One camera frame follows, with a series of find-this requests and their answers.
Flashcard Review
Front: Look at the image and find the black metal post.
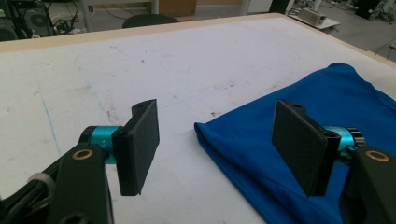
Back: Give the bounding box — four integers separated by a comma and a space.
268, 0, 291, 15

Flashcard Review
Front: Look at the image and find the black computer tower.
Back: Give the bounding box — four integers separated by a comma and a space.
12, 4, 58, 39

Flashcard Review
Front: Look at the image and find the white table mat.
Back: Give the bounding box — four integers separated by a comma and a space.
0, 16, 396, 224

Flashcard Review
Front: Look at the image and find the beige box device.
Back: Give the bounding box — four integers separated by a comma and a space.
298, 7, 328, 27

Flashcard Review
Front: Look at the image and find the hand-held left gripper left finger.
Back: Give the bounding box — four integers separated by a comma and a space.
78, 98, 161, 197

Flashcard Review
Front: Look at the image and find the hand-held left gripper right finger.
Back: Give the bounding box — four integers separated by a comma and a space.
271, 99, 366, 198

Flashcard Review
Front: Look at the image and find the light wooden table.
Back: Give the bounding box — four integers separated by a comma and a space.
0, 12, 396, 70

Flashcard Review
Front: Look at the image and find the black round stool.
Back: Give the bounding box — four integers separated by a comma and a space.
121, 13, 181, 30

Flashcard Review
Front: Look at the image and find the blue t-shirt with white print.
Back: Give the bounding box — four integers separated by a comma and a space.
193, 62, 396, 224

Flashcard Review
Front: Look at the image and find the cardboard box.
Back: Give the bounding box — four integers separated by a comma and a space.
158, 0, 198, 18

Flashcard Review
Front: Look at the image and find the white desk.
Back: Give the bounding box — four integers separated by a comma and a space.
79, 0, 161, 33

